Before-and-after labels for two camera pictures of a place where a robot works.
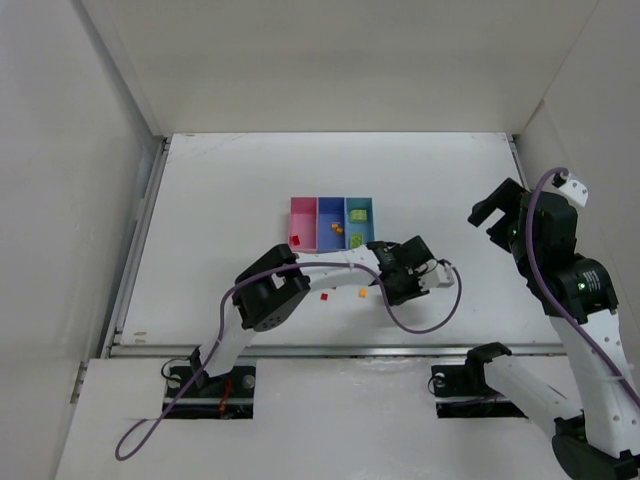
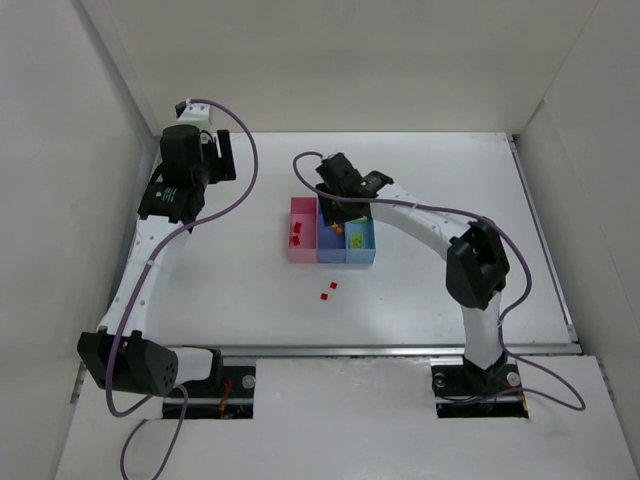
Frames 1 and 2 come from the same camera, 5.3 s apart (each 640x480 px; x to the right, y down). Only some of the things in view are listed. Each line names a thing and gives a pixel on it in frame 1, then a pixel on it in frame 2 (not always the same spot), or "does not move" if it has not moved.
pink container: x=304 y=223 does not move
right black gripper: x=507 y=215 to x=332 y=215
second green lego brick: x=356 y=240 does not move
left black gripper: x=398 y=288 to x=223 y=156
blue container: x=331 y=210 does not move
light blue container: x=359 y=218 does not move
